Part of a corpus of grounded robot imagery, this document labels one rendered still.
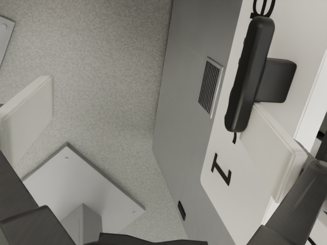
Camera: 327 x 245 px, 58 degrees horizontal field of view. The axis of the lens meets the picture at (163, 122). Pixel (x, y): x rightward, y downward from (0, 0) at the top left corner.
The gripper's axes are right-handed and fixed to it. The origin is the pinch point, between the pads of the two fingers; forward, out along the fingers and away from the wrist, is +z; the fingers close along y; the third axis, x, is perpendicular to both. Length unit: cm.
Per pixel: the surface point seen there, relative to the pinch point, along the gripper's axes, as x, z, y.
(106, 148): -56, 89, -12
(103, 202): -81, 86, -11
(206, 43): -3, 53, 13
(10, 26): -10, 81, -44
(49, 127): -47, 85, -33
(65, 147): -54, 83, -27
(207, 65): -7, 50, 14
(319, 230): -15.0, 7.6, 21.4
